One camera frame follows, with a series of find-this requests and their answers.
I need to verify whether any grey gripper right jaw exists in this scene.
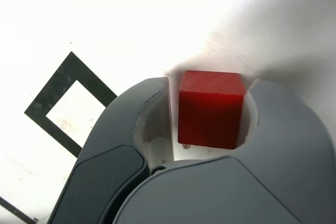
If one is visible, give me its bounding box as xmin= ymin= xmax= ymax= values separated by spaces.
xmin=112 ymin=78 xmax=336 ymax=224

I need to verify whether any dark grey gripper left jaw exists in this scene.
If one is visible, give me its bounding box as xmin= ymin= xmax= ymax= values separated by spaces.
xmin=49 ymin=76 xmax=174 ymax=224

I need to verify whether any black tape strip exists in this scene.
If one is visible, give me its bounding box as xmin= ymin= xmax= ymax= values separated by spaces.
xmin=0 ymin=196 xmax=37 ymax=224

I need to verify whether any black tape square outline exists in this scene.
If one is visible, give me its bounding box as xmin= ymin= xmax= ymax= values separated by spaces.
xmin=24 ymin=51 xmax=118 ymax=158

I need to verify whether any red cube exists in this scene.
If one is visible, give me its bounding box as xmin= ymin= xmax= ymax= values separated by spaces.
xmin=177 ymin=70 xmax=246 ymax=151

